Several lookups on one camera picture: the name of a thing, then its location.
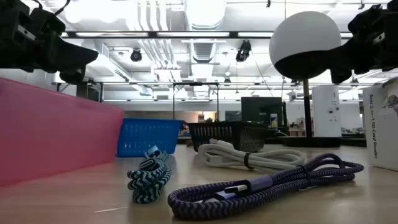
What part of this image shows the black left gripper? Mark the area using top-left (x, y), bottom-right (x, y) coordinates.
top-left (0, 0), bottom-right (100, 85)

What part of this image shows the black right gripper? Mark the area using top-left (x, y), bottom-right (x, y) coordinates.
top-left (326, 1), bottom-right (398, 84)

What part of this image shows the white card reader box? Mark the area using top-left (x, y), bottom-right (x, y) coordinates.
top-left (362, 77), bottom-right (398, 172)

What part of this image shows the pink plastic bin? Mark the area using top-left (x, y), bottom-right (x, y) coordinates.
top-left (0, 77), bottom-right (124, 187)

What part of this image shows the white pillar cabinet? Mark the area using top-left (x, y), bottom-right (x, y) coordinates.
top-left (312, 85), bottom-right (342, 138)

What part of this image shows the white black globe lamp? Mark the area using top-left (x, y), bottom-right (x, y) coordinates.
top-left (269, 11), bottom-right (342, 149)

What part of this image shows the blue plastic basket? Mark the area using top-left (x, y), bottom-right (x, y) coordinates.
top-left (116, 117), bottom-right (183, 158)

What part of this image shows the black computer monitor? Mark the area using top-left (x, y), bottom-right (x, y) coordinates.
top-left (241, 96), bottom-right (283, 128)

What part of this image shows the black plastic basket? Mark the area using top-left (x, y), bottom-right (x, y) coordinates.
top-left (187, 121), bottom-right (270, 153)

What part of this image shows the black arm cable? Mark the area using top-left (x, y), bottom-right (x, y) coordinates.
top-left (30, 0), bottom-right (71, 16)

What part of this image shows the black ceiling camera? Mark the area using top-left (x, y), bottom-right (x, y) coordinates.
top-left (130, 48), bottom-right (143, 62)
top-left (235, 40), bottom-right (252, 63)

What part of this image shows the white coiled cable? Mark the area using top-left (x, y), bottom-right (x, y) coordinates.
top-left (197, 138), bottom-right (307, 174)

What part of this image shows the teal black braided cable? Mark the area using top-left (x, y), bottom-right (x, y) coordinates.
top-left (126, 145), bottom-right (172, 205)

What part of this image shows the purple braided cable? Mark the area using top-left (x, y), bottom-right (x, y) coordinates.
top-left (167, 152), bottom-right (364, 221)

